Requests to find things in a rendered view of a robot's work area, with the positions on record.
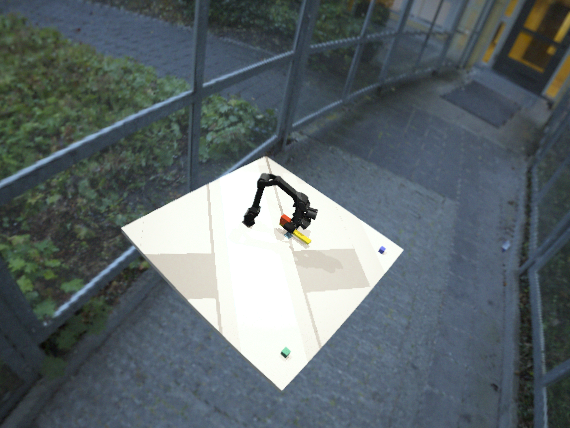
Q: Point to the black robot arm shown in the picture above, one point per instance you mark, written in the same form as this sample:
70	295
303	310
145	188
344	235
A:
301	200

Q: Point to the yellow and orange bar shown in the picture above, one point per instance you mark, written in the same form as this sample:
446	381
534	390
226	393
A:
284	219

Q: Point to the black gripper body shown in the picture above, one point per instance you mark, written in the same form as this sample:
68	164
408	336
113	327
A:
291	227

